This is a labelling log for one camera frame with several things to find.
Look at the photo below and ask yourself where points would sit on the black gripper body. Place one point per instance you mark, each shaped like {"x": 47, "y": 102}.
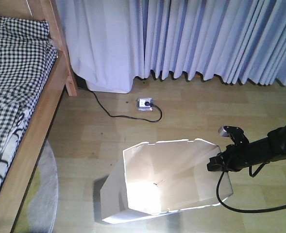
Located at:
{"x": 232, "y": 159}

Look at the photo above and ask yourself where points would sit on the white paper trash bin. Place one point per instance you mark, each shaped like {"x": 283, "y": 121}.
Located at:
{"x": 166, "y": 177}

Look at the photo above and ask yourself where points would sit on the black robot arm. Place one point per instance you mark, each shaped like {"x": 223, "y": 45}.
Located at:
{"x": 244, "y": 153}

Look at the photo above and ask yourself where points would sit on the floor power outlet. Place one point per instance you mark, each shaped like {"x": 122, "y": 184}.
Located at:
{"x": 144, "y": 104}

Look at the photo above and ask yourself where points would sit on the white curtain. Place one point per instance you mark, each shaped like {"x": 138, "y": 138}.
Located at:
{"x": 110, "y": 42}

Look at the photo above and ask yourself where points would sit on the grey round rug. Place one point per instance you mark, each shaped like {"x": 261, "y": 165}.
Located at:
{"x": 38, "y": 212}

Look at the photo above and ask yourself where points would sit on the black white checkered bedding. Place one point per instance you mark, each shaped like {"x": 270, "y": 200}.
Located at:
{"x": 27, "y": 55}

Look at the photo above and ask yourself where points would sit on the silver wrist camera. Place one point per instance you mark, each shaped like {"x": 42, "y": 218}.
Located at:
{"x": 236, "y": 134}

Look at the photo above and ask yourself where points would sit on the wooden bed frame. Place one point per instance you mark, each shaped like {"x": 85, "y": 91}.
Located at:
{"x": 16, "y": 183}

